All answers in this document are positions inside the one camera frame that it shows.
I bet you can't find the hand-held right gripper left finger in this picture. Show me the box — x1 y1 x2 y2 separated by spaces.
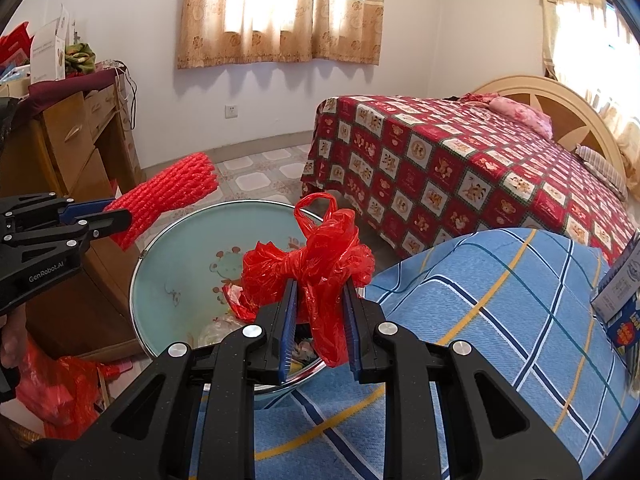
52 277 301 480

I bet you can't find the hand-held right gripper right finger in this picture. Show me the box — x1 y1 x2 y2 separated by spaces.
342 282 584 480

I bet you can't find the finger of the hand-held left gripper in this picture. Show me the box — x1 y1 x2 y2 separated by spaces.
0 208 134 267
0 192 117 232

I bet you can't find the red foam net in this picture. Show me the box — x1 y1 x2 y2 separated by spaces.
102 152 220 252

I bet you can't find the red plastic bag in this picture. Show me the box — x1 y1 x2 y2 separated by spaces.
239 192 376 367

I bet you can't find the light blue cartoon bin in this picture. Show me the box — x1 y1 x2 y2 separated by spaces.
128 199 332 412

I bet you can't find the person's left hand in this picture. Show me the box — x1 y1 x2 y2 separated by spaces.
0 310 27 376

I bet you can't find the wooden cabinet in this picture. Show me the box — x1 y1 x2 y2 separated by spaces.
0 77 146 362

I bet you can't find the large red floor bag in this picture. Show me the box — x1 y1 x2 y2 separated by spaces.
14 339 122 437

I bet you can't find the dark red cloth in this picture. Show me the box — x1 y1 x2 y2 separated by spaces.
27 67 122 107

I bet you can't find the blue plaid cloth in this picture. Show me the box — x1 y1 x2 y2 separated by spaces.
192 227 640 480

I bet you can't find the green red cloth bundle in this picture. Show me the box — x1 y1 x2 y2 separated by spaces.
64 42 96 77

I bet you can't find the red gift bag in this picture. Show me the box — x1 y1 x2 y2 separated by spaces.
0 21 32 69

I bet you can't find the bed with red bear quilt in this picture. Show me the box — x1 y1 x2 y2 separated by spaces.
299 93 640 262

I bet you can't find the wide beige patterned curtain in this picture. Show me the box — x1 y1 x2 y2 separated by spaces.
175 0 385 70

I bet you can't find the blue milk carton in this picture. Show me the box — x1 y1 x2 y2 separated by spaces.
589 232 640 359

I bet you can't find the pink floral pillow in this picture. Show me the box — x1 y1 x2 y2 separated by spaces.
459 92 554 139

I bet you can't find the striped pillow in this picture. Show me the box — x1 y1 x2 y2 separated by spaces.
574 143 629 202

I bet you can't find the cream wooden headboard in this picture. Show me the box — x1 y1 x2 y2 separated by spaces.
472 74 627 172

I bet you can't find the narrow beige patterned curtain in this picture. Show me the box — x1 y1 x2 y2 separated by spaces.
537 0 640 182

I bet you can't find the thin dark cable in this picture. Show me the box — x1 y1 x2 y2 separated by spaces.
114 59 139 132

